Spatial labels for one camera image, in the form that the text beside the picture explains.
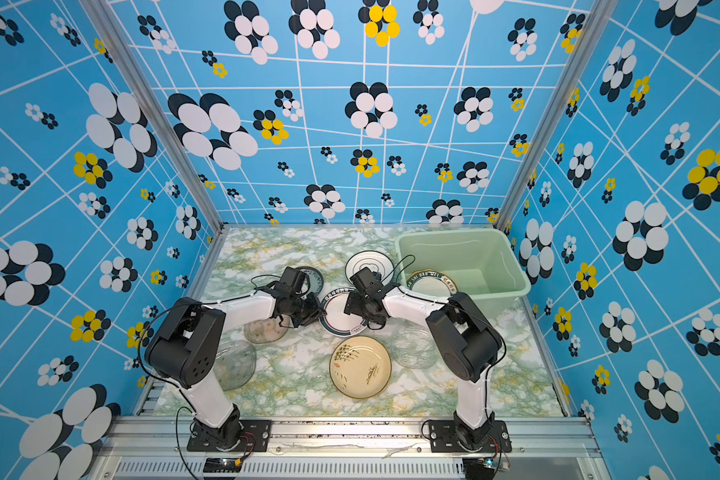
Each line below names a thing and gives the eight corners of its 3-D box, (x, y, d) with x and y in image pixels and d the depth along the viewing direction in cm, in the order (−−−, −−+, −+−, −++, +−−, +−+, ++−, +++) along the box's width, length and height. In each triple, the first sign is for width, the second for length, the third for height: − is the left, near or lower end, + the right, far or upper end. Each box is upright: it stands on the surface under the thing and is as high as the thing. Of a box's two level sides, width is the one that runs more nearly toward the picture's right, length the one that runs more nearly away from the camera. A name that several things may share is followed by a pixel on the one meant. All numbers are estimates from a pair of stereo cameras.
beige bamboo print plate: (328, 399, 81) (326, 396, 79) (332, 340, 92) (331, 336, 90) (392, 399, 81) (393, 396, 79) (390, 340, 92) (390, 336, 89)
